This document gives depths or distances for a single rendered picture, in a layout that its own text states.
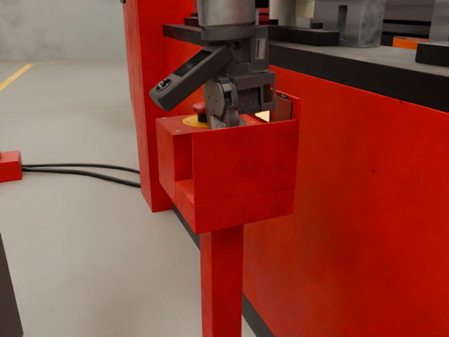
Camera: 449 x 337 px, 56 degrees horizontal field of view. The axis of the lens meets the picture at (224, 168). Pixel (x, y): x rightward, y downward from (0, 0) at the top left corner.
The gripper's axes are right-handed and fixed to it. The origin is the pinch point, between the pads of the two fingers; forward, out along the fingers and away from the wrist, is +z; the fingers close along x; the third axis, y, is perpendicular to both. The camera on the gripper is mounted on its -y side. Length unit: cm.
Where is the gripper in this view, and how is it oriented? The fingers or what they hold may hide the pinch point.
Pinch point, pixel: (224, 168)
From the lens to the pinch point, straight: 62.6
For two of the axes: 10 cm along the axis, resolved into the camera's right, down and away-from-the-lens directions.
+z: 0.8, 9.1, 4.0
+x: -3.9, -3.4, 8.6
